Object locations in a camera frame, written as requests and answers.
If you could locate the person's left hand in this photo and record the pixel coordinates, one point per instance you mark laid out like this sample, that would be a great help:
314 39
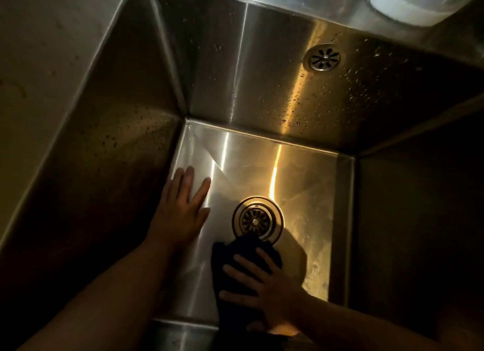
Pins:
177 220

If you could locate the person's left forearm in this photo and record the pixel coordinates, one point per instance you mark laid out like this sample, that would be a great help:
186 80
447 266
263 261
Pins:
109 305

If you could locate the round metal overflow cover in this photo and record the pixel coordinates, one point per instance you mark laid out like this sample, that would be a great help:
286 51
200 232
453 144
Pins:
323 57

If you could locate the round metal drain strainer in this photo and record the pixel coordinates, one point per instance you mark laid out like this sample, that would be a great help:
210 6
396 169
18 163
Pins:
257 220

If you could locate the dark cleaning cloth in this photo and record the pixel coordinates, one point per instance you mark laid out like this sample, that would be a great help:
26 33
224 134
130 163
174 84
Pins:
234 252

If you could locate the person's right middle finger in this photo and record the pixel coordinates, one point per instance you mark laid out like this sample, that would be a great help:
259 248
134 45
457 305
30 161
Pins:
249 264

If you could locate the stainless steel sink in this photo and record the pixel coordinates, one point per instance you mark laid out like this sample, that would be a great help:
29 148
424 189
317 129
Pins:
264 97

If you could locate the person's left thumb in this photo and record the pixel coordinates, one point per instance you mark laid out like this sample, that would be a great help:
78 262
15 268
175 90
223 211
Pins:
203 217

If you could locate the person's right forearm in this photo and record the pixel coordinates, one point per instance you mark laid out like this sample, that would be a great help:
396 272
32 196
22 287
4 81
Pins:
359 330

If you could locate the person's right hand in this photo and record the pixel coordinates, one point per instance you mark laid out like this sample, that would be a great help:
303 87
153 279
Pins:
278 294

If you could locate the person's left middle finger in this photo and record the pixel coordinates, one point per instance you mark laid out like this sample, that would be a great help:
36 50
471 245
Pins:
187 184

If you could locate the person's right thumb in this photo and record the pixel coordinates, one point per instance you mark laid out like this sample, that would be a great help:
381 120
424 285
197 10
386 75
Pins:
238 298

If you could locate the white plastic container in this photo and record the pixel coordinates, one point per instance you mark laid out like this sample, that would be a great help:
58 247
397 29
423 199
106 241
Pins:
412 2

